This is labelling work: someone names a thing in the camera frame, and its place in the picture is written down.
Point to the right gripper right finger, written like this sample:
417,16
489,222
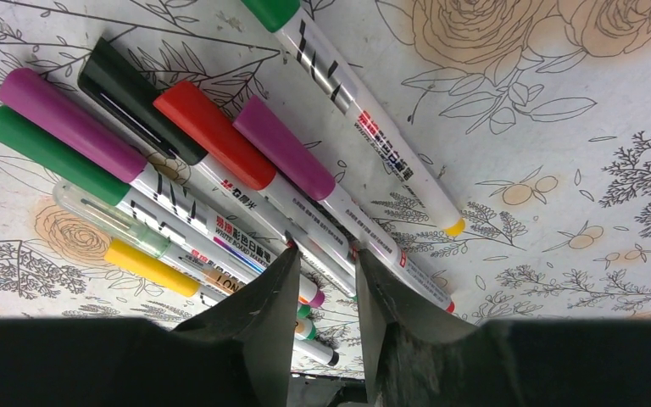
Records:
409,343

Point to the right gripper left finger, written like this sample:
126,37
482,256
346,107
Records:
238,353

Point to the black cap marker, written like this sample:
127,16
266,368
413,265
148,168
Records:
116,86

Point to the clear cap pen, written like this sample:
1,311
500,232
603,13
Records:
143,237

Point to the purple cap marker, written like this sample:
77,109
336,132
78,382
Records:
272,138
25,92

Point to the yellow cap marker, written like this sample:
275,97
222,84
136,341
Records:
211,287

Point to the red cap marker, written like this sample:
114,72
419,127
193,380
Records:
189,108

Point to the green cap yellow-end marker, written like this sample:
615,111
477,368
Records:
305,41

